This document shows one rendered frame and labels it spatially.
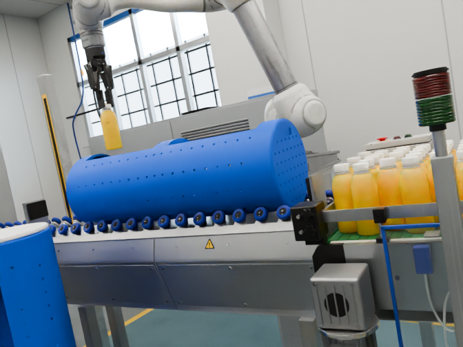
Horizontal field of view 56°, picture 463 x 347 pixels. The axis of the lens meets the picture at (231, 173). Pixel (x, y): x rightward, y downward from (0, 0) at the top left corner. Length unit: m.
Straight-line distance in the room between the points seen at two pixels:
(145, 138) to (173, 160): 2.40
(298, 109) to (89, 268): 1.01
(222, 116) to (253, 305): 2.03
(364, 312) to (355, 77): 3.28
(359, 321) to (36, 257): 0.95
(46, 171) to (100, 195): 5.12
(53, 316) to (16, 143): 5.19
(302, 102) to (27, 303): 1.17
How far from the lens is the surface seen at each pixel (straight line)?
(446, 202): 0.90
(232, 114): 3.22
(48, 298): 1.50
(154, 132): 3.74
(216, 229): 1.40
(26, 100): 6.79
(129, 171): 1.55
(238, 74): 4.34
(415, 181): 1.11
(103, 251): 1.73
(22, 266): 1.45
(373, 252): 1.11
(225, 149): 1.32
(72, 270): 1.89
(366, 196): 1.13
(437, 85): 0.87
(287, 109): 1.77
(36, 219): 2.19
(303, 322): 1.40
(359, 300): 1.02
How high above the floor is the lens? 1.20
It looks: 5 degrees down
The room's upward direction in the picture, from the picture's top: 10 degrees counter-clockwise
